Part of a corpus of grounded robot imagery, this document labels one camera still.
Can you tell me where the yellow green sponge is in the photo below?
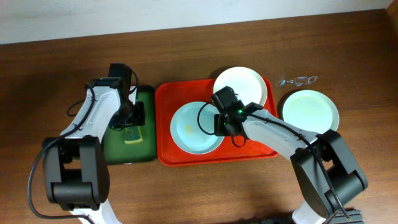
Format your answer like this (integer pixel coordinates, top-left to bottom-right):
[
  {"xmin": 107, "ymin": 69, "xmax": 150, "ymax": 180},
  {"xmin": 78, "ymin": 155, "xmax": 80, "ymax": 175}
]
[{"xmin": 124, "ymin": 126, "xmax": 142, "ymax": 144}]

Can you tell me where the light blue plate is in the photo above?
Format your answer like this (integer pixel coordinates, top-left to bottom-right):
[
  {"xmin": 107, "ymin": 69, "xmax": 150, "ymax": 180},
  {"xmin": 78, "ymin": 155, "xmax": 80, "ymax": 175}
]
[{"xmin": 170, "ymin": 101, "xmax": 224, "ymax": 155}]

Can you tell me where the light green plate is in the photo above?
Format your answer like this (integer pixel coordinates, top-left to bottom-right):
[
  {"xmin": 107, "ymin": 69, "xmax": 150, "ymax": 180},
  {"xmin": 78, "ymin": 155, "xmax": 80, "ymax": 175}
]
[{"xmin": 282, "ymin": 90, "xmax": 340, "ymax": 134}]

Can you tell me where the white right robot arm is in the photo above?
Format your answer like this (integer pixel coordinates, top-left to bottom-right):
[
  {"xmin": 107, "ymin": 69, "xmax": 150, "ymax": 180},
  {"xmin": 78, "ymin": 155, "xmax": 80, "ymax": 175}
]
[{"xmin": 213, "ymin": 100, "xmax": 368, "ymax": 223}]

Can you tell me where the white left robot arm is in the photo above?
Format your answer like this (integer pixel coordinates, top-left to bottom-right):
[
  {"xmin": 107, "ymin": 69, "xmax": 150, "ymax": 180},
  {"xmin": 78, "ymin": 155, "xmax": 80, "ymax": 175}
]
[{"xmin": 41, "ymin": 77, "xmax": 145, "ymax": 223}]

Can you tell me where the dark green tray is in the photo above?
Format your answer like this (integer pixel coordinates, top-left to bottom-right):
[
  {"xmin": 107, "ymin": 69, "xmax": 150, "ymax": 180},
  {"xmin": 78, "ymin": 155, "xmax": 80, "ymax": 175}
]
[{"xmin": 102, "ymin": 85, "xmax": 157, "ymax": 165}]

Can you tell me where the red plastic tray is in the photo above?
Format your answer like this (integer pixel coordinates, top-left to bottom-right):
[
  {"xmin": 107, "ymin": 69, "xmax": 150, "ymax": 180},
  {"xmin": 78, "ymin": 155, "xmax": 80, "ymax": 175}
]
[{"xmin": 155, "ymin": 78, "xmax": 278, "ymax": 167}]

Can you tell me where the cream white plate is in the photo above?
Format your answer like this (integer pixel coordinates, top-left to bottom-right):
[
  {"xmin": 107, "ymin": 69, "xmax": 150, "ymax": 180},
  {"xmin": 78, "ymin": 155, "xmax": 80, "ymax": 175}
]
[{"xmin": 213, "ymin": 67, "xmax": 268, "ymax": 106}]

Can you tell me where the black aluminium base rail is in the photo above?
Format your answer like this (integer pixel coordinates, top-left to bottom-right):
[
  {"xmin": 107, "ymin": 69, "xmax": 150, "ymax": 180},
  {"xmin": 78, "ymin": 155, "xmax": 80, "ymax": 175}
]
[{"xmin": 248, "ymin": 209, "xmax": 364, "ymax": 224}]

